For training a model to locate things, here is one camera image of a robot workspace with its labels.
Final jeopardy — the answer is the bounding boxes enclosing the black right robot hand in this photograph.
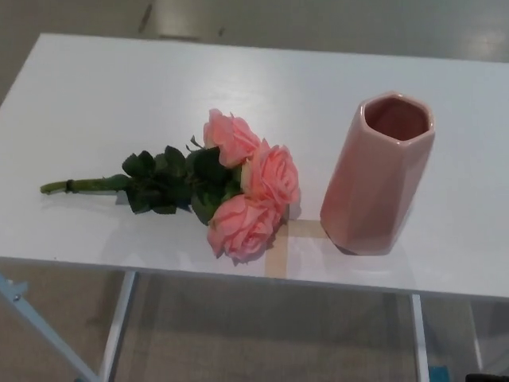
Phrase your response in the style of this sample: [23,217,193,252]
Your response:
[468,372,509,382]

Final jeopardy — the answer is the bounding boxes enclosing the pink artificial rose bouquet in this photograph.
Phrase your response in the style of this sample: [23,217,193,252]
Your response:
[39,107,301,262]

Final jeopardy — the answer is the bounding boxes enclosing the pink faceted ceramic vase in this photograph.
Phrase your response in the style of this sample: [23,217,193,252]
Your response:
[320,91,437,255]

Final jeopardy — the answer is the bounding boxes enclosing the white table leg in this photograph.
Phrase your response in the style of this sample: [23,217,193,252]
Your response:
[411,294,430,382]
[97,270,140,382]

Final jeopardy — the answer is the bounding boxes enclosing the beige masking tape strip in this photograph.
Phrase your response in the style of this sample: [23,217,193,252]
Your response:
[264,221,293,279]
[288,220,331,240]

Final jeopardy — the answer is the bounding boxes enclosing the light blue metal frame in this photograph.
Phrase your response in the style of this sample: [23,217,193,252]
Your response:
[0,272,99,382]

